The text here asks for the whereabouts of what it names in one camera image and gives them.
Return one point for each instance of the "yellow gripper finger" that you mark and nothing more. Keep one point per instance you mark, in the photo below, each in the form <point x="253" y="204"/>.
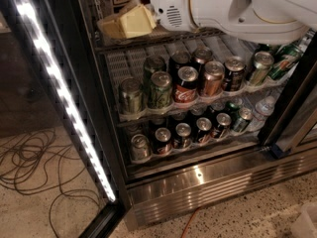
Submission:
<point x="133" y="20"/>

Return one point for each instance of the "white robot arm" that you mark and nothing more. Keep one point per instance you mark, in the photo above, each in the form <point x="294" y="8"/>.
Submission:
<point x="260" y="21"/>

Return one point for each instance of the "Coca-Cola can middle shelf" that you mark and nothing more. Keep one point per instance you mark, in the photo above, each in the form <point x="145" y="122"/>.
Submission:
<point x="184" y="89"/>

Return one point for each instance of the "copper can middle shelf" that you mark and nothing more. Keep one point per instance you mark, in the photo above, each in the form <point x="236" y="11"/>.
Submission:
<point x="211" y="78"/>

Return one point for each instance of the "dark can middle shelf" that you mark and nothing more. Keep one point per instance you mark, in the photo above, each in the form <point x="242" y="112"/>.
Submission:
<point x="234" y="73"/>

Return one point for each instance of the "stainless steel display fridge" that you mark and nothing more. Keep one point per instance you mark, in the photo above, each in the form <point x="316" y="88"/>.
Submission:
<point x="200" y="174"/>

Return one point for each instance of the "pale green can middle shelf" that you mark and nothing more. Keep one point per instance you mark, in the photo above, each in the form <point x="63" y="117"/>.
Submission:
<point x="261" y="64"/>

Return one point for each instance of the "green can bottom shelf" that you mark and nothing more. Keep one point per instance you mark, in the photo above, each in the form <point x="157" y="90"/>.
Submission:
<point x="243" y="118"/>

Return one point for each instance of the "clear water bottle bottom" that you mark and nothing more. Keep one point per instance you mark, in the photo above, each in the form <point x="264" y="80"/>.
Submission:
<point x="263" y="109"/>

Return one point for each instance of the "open glass fridge door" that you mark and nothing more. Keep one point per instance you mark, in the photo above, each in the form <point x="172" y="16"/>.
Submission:
<point x="49" y="188"/>

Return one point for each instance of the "green can back row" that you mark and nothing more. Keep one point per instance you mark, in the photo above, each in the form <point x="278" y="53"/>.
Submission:
<point x="151" y="65"/>

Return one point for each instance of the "black can back row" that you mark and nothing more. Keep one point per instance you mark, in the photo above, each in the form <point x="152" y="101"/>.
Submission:
<point x="177" y="60"/>

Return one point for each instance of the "copper can back row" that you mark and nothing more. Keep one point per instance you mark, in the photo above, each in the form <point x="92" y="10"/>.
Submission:
<point x="201" y="55"/>

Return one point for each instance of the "white LED light strip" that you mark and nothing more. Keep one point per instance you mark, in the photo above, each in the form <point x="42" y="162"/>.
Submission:
<point x="27" y="10"/>

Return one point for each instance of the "dark red can bottom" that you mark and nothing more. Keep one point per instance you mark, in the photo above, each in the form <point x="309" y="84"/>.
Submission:
<point x="162" y="142"/>

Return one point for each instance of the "green can back right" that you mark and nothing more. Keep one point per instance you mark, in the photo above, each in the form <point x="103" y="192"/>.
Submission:
<point x="272" y="49"/>

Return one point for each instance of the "silver can bottom left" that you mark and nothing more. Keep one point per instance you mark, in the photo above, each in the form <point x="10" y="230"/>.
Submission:
<point x="140" y="148"/>

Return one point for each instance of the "Mountain Dew can lying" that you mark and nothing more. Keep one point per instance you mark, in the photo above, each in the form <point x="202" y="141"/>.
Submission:
<point x="284" y="60"/>

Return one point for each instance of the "white bin corner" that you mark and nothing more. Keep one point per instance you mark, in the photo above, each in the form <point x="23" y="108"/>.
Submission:
<point x="305" y="225"/>

